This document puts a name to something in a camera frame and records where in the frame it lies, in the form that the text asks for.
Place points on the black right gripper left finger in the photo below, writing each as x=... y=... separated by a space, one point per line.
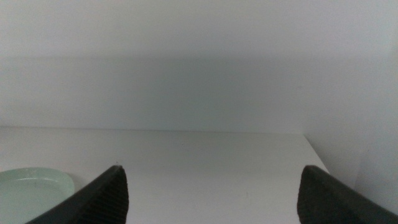
x=102 y=199

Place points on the pale green shallow bowl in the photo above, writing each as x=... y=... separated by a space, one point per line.
x=28 y=193

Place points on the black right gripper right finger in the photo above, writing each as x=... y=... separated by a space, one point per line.
x=323 y=202

